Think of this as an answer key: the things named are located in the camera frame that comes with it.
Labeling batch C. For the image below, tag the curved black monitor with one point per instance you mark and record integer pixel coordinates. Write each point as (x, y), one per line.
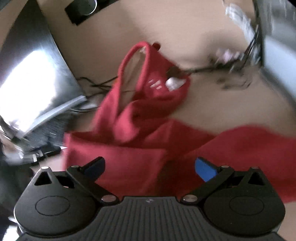
(34, 76)

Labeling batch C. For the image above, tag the black desk socket bar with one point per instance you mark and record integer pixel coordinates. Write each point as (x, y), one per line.
(76, 12)

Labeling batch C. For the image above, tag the white glass-sided computer case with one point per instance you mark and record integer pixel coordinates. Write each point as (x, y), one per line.
(279, 46)

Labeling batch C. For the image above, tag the black keyboard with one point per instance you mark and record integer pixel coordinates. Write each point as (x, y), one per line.
(44, 132)

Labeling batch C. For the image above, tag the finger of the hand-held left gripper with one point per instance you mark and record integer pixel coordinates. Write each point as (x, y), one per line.
(52, 152)

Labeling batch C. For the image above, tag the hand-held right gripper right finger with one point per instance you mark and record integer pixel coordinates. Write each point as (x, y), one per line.
(204, 171)

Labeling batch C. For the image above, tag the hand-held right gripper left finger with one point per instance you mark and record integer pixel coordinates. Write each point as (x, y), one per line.
(94, 170)

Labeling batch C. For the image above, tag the red fleece garment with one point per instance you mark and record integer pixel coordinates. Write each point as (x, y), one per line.
(129, 141)

